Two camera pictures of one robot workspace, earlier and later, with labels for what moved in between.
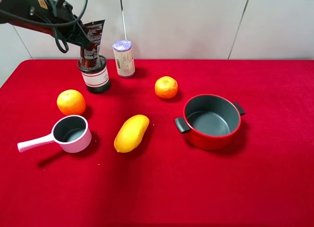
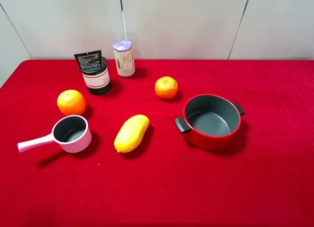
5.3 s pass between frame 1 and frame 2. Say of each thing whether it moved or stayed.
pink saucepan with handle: stayed
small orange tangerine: stayed
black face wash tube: moved
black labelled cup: stayed
